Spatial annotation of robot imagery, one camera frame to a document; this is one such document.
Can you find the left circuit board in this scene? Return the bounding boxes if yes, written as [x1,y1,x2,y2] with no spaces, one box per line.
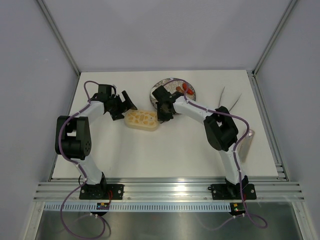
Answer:
[96,202,110,211]

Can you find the round speckled grey plate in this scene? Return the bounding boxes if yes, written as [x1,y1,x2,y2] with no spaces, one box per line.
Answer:
[149,77,197,110]

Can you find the metal tongs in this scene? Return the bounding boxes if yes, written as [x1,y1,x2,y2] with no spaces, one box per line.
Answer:
[218,86,242,112]

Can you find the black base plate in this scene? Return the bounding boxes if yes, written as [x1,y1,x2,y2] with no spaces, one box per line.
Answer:
[79,184,124,200]
[207,183,257,200]

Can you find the beige lunch box lid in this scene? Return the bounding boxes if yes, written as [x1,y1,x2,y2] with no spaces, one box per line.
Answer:
[124,109,159,123]

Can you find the aluminium front rail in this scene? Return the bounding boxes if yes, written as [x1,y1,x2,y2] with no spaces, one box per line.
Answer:
[33,178,305,202]

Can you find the beige lunch box base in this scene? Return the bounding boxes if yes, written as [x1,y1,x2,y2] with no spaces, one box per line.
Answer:
[125,120,159,132]

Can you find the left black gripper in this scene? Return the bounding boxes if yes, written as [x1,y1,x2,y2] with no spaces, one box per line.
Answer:
[108,91,137,121]

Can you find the right side aluminium rail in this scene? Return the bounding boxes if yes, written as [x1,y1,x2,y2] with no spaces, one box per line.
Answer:
[246,70,291,182]

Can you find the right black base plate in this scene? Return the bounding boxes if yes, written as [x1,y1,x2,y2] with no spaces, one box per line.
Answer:
[207,183,257,200]

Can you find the white slotted cable duct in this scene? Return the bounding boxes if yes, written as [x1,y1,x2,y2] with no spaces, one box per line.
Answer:
[44,202,231,213]

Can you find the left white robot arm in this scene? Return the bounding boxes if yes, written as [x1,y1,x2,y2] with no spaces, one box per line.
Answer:
[55,90,137,199]

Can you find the clear plastic tongs holder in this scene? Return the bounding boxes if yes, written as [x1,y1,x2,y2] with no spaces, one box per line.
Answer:
[238,129,255,163]

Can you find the left black camera box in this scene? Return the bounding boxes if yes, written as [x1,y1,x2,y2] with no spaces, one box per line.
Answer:
[97,84,117,97]

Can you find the left aluminium frame post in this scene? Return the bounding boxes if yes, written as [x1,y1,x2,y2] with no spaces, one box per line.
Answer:
[35,0,81,78]

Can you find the right circuit board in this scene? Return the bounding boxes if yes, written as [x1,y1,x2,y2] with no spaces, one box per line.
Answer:
[230,203,246,216]

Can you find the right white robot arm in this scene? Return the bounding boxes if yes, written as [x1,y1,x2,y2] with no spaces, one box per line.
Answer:
[152,86,248,199]

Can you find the aluminium frame post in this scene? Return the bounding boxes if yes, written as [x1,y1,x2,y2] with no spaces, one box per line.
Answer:
[35,0,81,78]
[251,0,300,77]

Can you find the black camera box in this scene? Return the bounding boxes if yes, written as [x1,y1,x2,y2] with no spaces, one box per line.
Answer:
[97,84,117,97]
[152,85,172,102]

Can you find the red sausage toy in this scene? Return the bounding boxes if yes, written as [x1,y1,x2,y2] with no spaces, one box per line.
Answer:
[182,83,194,96]

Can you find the right aluminium frame post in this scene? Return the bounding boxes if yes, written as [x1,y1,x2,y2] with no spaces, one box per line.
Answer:
[251,0,300,77]

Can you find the circuit board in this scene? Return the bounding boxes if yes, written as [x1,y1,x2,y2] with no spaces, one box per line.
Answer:
[96,202,110,211]
[230,203,246,216]

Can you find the aluminium rail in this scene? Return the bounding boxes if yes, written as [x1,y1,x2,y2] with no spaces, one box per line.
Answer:
[33,178,305,202]
[246,70,291,182]

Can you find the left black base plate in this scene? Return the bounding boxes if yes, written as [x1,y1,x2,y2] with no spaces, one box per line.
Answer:
[79,184,124,200]

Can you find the right black camera box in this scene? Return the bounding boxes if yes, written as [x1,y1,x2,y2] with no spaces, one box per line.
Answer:
[152,85,172,102]

